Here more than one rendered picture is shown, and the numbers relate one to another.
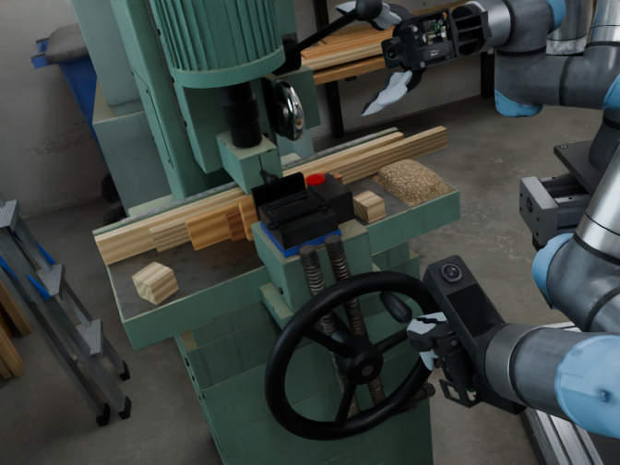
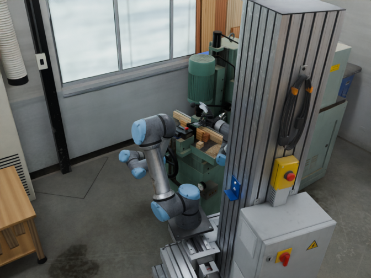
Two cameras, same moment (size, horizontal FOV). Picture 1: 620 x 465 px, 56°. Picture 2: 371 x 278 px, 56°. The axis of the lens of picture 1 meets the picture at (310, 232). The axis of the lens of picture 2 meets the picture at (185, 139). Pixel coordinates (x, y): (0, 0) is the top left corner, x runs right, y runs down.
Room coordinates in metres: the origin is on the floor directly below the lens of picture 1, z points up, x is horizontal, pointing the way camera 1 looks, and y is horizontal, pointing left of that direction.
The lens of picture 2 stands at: (-0.12, -1.88, 2.29)
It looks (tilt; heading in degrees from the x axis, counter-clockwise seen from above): 33 degrees down; 64
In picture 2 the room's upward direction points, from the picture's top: 2 degrees clockwise
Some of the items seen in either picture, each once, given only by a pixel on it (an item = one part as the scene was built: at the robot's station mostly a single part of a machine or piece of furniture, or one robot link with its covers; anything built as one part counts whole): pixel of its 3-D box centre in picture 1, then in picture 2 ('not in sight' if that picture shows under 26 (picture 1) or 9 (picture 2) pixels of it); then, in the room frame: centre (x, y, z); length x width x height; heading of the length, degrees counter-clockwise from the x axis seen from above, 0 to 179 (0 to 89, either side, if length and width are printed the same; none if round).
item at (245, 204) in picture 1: (286, 204); (194, 132); (0.88, 0.03, 0.94); 0.16 x 0.02 x 0.08; 109
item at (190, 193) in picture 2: not in sight; (187, 198); (0.52, -0.63, 0.98); 0.13 x 0.12 x 0.14; 9
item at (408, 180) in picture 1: (410, 174); (216, 148); (0.94, -0.20, 0.92); 0.14 x 0.09 x 0.04; 19
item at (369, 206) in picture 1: (368, 207); (199, 144); (0.85, -0.11, 0.92); 0.04 x 0.04 x 0.03; 24
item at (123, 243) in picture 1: (262, 193); (201, 128); (0.96, 0.07, 0.93); 0.60 x 0.02 x 0.05; 109
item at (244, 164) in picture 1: (250, 161); (200, 119); (0.95, 0.08, 0.99); 0.14 x 0.07 x 0.09; 19
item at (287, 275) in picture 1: (311, 251); (180, 140); (0.76, 0.00, 0.92); 0.15 x 0.13 x 0.09; 109
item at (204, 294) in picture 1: (294, 249); (189, 140); (0.84, 0.03, 0.87); 0.61 x 0.30 x 0.06; 109
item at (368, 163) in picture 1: (310, 184); (207, 134); (0.97, -0.02, 0.92); 0.60 x 0.02 x 0.04; 109
